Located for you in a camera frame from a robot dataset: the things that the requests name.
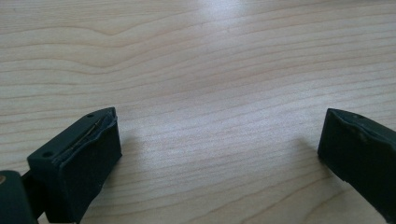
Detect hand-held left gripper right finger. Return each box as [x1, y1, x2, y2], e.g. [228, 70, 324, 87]
[317, 107, 396, 224]

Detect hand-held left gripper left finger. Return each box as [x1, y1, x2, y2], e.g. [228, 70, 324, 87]
[26, 106, 123, 224]

